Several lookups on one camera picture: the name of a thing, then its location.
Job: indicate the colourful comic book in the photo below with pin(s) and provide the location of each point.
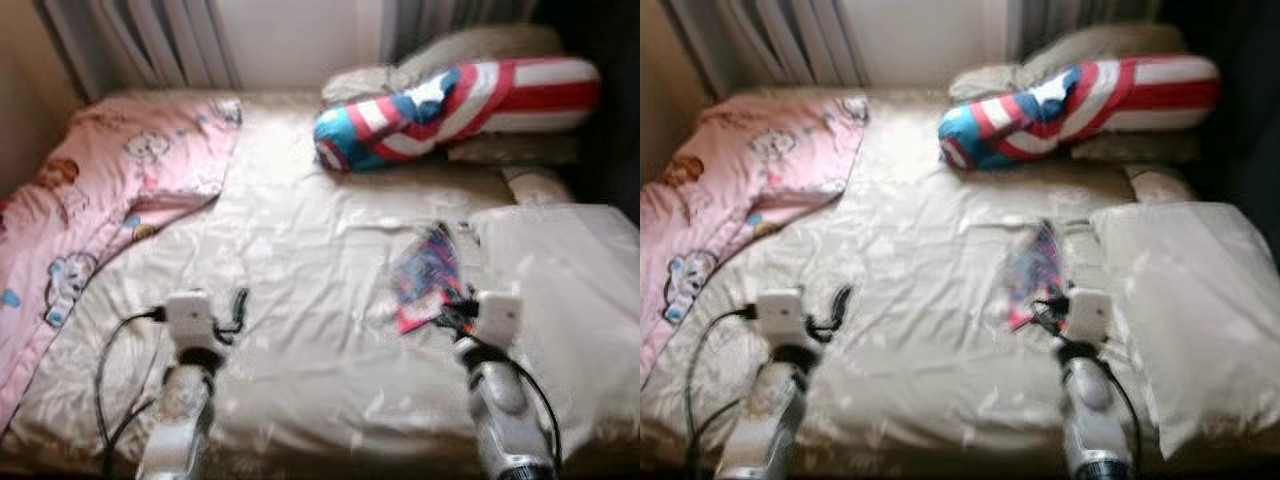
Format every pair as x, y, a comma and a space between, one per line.
425, 275
1035, 275

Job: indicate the large beige leaf-print pillow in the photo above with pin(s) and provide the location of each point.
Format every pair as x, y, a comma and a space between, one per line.
570, 310
1195, 310

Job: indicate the beige leaf-print bed sheet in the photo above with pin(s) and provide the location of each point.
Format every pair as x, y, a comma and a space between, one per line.
930, 290
310, 280

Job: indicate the small beige rolled cushion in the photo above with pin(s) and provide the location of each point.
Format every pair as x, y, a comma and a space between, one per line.
538, 186
1160, 185

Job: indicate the pink cartoon print blanket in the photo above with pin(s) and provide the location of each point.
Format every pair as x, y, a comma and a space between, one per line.
720, 200
100, 190

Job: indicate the red white blue bolster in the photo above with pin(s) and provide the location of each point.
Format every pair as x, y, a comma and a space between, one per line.
1085, 108
460, 110

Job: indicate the grey pleated curtain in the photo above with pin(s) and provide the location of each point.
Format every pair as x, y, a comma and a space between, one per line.
450, 20
765, 40
1085, 20
140, 40

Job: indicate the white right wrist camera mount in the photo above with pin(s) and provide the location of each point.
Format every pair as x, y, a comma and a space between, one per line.
1090, 316
500, 320

